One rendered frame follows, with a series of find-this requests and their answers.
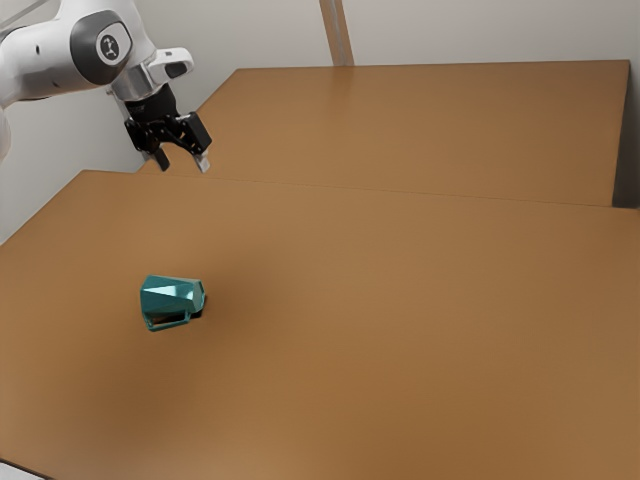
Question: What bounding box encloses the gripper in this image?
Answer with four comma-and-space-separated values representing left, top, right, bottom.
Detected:
121, 84, 213, 174

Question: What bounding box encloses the teal faceted mug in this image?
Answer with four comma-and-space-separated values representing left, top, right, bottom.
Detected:
138, 273, 208, 334

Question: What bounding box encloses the brown wall post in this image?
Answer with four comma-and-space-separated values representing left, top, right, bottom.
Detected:
319, 0, 357, 67

